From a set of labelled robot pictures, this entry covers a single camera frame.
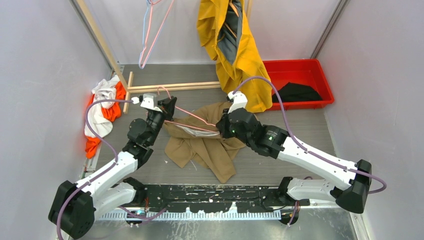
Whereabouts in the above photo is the red plastic bin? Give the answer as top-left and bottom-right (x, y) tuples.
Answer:
(264, 59), (335, 110)

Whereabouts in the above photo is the black garment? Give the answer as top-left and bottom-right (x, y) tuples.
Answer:
(271, 82), (323, 103)

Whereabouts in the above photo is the yellow pleated skirt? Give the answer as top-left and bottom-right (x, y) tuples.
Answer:
(196, 0), (273, 113)

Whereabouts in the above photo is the aluminium rail frame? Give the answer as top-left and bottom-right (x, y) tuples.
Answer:
(54, 187), (370, 240)

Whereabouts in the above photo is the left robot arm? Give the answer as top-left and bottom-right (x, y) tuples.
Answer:
(48, 93), (177, 240)

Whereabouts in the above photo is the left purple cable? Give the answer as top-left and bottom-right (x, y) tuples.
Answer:
(56, 98), (167, 240)

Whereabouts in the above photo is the tan brown garment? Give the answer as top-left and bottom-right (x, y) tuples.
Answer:
(163, 102), (246, 184)

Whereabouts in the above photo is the wooden clothes rack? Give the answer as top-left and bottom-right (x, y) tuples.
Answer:
(73, 0), (244, 102)

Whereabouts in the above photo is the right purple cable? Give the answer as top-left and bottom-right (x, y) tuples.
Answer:
(231, 76), (388, 227)

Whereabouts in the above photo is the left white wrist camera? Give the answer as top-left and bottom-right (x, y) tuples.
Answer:
(131, 93), (163, 113)

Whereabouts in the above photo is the purple cable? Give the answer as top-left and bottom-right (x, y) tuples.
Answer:
(231, 76), (388, 227)
(56, 98), (167, 240)

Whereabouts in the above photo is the blue wire hanger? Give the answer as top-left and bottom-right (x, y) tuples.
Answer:
(138, 0), (154, 70)

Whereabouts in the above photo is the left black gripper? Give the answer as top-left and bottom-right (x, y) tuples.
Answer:
(146, 96), (176, 145)

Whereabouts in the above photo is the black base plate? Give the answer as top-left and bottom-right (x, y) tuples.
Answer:
(124, 184), (295, 214)

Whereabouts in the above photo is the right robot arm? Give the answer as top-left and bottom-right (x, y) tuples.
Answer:
(216, 108), (372, 214)

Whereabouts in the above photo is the orange cloth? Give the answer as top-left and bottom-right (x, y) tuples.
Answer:
(84, 82), (126, 159)

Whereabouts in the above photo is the white cloth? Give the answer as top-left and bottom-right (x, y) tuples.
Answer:
(87, 75), (120, 138)

